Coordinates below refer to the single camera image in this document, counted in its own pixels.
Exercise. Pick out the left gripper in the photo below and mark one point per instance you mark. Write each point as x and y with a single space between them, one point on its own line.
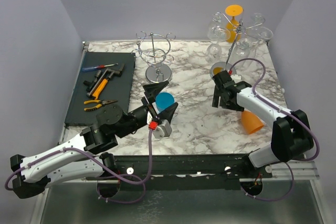
167 113

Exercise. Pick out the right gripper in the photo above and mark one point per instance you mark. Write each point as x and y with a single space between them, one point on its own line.
215 103

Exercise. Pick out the blue plastic goblet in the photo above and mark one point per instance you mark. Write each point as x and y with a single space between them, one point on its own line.
163 101

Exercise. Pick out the clear ribbed wine glass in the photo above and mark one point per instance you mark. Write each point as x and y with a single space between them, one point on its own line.
241 50

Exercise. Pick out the small clear wine glass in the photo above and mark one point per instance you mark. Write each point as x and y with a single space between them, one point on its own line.
216 28

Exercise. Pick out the yellow plastic goblet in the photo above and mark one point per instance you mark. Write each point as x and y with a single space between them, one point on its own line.
233 11

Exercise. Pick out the scrolled chrome glass rack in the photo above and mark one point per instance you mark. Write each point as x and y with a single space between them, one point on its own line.
241 33

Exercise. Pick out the tall clear flute glass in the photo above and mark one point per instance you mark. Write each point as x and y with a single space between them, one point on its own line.
257 19

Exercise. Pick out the short ribbed clear glass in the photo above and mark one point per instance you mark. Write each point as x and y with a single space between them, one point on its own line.
214 50

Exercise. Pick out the clear stemmed wine glass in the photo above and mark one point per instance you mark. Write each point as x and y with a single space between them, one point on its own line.
262 37

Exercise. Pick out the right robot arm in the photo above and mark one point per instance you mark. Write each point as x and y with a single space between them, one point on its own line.
290 129

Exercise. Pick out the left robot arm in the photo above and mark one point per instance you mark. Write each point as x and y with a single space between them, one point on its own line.
85 155

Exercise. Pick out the round chrome glass rack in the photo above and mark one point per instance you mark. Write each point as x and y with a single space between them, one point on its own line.
154 49

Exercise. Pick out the dark tool mat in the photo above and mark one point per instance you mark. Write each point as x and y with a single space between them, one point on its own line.
118 88

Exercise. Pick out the orange plastic goblet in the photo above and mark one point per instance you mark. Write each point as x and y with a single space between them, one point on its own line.
250 122

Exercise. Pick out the black orange hammer tool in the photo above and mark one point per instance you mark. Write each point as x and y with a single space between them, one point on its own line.
103 80

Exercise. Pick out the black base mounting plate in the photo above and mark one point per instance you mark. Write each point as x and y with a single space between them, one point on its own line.
183 172

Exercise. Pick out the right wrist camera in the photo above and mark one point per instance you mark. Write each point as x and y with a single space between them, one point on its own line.
234 76

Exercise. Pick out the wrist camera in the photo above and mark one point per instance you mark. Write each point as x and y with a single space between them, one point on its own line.
160 130
234 76

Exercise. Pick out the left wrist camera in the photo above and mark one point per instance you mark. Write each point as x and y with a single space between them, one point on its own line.
160 130

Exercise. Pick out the yellow handled pliers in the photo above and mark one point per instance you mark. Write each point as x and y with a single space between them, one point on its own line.
98 104

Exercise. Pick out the blue handled screwdriver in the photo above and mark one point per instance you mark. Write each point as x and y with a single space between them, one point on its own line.
97 67

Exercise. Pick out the aluminium rail frame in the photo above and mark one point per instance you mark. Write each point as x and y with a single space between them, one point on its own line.
198 128

